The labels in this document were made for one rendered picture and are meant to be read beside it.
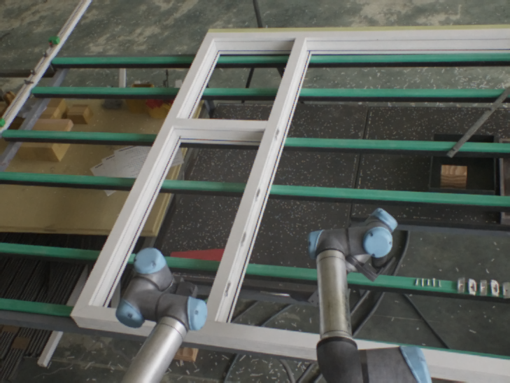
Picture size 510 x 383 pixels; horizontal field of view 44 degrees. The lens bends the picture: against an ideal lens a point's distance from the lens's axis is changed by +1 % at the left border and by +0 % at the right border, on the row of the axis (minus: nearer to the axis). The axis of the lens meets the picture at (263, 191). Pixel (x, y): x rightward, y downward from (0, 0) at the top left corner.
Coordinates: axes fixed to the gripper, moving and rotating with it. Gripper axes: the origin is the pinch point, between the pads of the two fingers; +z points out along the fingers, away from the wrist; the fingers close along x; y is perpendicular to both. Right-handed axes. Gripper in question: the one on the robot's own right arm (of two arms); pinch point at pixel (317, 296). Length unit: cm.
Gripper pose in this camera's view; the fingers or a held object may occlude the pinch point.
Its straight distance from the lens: 186.9
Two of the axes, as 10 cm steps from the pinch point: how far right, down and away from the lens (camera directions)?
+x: -2.9, 0.4, -9.6
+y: -7.3, -6.5, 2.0
